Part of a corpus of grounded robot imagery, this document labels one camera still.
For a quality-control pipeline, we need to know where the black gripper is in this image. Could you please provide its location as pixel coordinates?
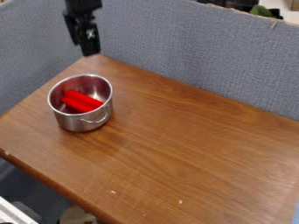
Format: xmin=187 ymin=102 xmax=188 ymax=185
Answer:
xmin=63 ymin=0 xmax=103 ymax=56

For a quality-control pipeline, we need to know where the silver metal pot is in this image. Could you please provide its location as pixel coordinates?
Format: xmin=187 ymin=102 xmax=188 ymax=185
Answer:
xmin=48 ymin=73 xmax=113 ymax=132

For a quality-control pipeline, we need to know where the red ridged block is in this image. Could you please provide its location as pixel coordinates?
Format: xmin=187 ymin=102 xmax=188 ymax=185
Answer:
xmin=60 ymin=90 xmax=104 ymax=113

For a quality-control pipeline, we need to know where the beige object under table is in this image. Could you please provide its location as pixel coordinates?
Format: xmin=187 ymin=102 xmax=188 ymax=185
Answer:
xmin=59 ymin=206 xmax=99 ymax=224

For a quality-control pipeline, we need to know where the white slatted object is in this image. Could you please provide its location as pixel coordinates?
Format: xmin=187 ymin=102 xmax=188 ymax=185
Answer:
xmin=0 ymin=197 xmax=39 ymax=224

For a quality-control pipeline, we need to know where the grey fabric partition left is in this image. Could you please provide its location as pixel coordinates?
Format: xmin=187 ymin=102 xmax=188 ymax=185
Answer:
xmin=0 ymin=0 xmax=81 ymax=115

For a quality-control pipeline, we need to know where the grey fabric partition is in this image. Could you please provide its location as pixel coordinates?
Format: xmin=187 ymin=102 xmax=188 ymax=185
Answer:
xmin=0 ymin=0 xmax=81 ymax=115
xmin=96 ymin=0 xmax=299 ymax=121

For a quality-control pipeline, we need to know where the grey fabric partition right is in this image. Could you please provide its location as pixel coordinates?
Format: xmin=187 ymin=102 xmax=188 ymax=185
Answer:
xmin=96 ymin=0 xmax=299 ymax=121

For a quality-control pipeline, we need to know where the green cloth item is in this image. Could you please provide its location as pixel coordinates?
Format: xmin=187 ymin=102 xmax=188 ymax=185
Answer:
xmin=249 ymin=5 xmax=273 ymax=18

